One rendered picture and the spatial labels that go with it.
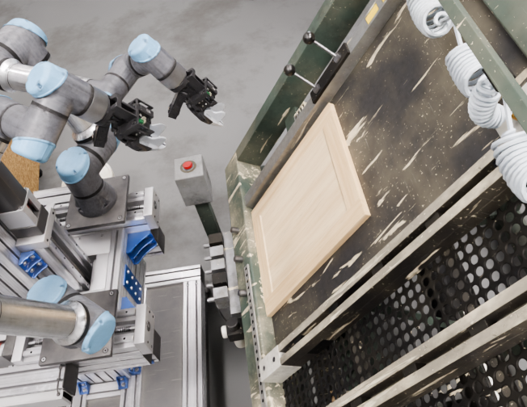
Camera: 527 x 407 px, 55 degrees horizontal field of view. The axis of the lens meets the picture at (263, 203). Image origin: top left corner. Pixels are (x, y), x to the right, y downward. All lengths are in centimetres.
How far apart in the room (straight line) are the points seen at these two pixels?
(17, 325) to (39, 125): 45
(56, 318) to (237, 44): 332
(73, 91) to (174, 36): 354
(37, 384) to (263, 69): 289
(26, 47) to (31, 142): 64
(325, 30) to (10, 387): 151
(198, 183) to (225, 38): 250
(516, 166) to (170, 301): 208
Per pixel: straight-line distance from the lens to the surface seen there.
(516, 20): 101
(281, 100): 189
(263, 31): 442
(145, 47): 140
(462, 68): 87
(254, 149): 205
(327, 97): 161
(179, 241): 304
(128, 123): 119
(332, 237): 141
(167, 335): 253
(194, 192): 212
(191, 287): 259
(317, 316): 133
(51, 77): 108
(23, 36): 171
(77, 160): 180
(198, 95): 148
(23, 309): 127
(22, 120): 112
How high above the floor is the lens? 241
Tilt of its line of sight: 52 degrees down
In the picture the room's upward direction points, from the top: 13 degrees counter-clockwise
